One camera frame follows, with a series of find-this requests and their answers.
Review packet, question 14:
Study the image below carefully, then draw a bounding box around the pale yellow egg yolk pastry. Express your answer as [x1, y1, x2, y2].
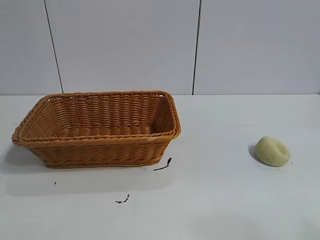
[254, 136, 292, 167]

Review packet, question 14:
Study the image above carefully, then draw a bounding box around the brown woven wicker basket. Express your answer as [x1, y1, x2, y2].
[11, 90, 182, 169]

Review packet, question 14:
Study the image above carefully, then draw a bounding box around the thin black debris strand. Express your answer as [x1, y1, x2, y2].
[153, 157, 173, 172]

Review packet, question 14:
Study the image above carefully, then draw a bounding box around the black debris specks trail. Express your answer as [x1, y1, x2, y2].
[115, 193, 131, 204]

